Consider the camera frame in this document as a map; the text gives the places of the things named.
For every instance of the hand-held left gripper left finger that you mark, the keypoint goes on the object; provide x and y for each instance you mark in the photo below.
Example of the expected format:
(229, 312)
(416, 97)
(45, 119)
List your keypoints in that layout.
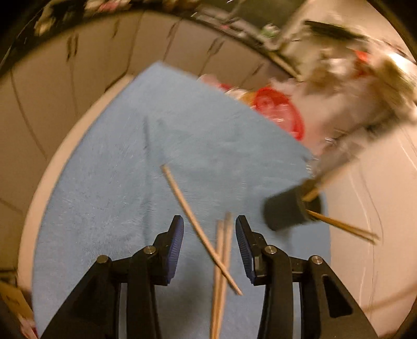
(174, 251)

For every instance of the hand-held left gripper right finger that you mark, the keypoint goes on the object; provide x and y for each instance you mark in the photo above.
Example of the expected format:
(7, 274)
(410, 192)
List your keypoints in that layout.
(246, 251)

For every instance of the pale bamboo chopstick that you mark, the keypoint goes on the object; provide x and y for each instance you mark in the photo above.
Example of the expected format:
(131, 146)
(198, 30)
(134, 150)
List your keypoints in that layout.
(217, 277)
(195, 225)
(225, 260)

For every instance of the black cup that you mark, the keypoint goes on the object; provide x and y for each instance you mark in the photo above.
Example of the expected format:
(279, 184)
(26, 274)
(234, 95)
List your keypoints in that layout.
(286, 208)

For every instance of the tan bamboo chopstick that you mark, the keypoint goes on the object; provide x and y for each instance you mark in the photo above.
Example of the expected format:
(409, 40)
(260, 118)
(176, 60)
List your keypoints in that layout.
(321, 187)

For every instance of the dark bamboo chopstick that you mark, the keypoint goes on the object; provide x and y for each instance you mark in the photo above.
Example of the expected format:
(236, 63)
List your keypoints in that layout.
(342, 226)

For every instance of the blue towel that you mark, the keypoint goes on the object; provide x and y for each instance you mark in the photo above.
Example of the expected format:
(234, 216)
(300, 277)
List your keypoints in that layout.
(130, 163)

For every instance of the red plastic bowl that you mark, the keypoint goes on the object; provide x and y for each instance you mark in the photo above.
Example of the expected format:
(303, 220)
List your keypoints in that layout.
(280, 110)

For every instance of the cardboard box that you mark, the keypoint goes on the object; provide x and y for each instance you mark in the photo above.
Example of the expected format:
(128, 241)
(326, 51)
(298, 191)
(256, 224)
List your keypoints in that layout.
(11, 300)

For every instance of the pink white wrapper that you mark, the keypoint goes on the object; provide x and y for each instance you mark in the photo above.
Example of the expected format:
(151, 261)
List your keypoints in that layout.
(213, 80)

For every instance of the pale crumpled bag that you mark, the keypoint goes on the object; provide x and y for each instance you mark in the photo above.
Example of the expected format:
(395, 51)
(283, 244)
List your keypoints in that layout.
(329, 81)

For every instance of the grey lower cabinets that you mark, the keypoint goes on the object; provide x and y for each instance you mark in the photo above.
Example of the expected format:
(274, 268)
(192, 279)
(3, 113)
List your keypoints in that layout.
(97, 55)

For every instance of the black countertop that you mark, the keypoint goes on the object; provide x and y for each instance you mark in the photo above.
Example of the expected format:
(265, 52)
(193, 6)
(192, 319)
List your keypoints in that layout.
(234, 26)

